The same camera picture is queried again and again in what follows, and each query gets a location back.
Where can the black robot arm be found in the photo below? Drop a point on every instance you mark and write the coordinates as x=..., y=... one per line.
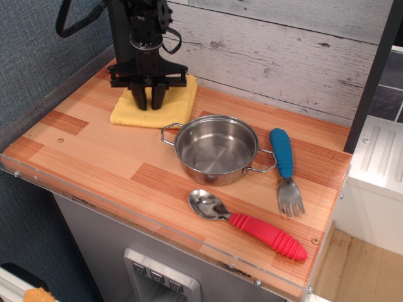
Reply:
x=140, y=29

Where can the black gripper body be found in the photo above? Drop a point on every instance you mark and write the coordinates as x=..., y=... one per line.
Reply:
x=147, y=69

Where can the orange sponge piece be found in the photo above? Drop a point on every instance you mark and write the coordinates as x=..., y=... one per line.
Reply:
x=38, y=295

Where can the white toy sink unit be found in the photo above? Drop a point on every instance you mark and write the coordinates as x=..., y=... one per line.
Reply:
x=370, y=204

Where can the small stainless steel pot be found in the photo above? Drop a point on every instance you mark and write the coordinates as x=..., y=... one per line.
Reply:
x=216, y=150

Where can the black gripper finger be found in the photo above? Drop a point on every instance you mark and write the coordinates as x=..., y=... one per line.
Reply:
x=138, y=92
x=158, y=94

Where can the clear acrylic table edge guard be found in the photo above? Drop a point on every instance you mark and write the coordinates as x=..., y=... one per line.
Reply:
x=155, y=200

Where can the spoon with red handle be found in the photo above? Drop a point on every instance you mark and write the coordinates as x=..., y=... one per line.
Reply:
x=209, y=207

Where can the fork with blue handle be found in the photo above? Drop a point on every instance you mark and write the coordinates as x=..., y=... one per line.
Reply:
x=289, y=198

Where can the dark vertical post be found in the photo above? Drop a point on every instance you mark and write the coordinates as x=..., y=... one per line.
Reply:
x=388, y=36

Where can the white and black corner object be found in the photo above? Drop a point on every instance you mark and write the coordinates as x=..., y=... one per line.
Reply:
x=15, y=280

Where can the grey toy fridge dispenser panel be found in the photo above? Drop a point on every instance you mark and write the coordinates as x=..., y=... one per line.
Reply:
x=152, y=280

